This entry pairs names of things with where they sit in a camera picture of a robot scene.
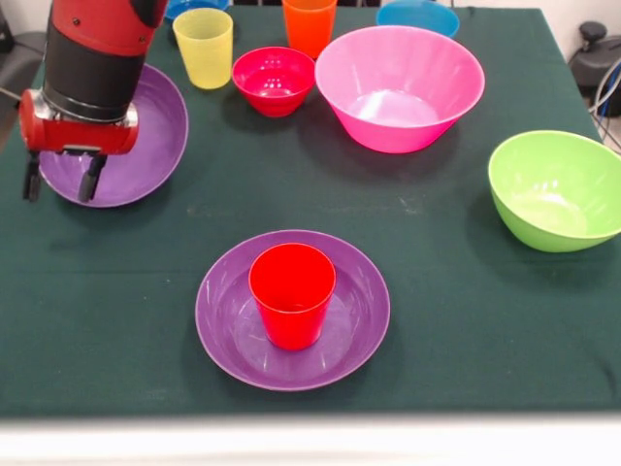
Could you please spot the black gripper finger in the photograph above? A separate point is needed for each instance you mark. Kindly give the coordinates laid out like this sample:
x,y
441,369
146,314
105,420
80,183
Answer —
x,y
91,179
32,179

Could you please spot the green plastic bowl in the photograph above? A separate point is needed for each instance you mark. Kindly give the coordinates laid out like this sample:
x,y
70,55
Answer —
x,y
553,199

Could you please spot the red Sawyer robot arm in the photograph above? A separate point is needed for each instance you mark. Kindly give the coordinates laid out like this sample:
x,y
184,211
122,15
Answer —
x,y
97,58

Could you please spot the light blue plastic bowl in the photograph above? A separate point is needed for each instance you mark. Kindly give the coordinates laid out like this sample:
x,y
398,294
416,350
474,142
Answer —
x,y
417,17

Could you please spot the small crimson plastic bowl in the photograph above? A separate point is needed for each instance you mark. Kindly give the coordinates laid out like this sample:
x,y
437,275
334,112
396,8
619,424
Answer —
x,y
274,87

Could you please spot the purple plastic bowl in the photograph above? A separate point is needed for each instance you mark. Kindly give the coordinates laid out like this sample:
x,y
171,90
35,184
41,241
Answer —
x,y
155,145
339,340

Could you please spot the large pink plastic bowl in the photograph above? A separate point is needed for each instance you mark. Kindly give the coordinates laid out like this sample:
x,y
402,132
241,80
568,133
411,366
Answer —
x,y
388,121

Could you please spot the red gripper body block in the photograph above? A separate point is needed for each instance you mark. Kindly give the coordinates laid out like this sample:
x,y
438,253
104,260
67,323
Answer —
x,y
77,136

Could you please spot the dark blue plastic bowl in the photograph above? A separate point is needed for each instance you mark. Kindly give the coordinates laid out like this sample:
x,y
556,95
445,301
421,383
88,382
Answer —
x,y
194,5

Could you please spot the yellow plastic cup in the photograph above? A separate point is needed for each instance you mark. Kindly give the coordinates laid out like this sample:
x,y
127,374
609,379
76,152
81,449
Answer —
x,y
204,53

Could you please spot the dark green tablecloth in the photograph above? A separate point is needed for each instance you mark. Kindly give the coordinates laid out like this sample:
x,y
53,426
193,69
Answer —
x,y
121,291

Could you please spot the grey pedestal foot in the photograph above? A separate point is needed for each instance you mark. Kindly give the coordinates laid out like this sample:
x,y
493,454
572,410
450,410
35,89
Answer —
x,y
19,53
594,53

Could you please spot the red plastic cup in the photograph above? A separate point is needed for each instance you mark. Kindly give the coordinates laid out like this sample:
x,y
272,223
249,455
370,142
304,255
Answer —
x,y
291,310

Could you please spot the orange plastic cup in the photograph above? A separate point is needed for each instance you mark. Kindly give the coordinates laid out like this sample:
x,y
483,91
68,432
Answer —
x,y
310,34

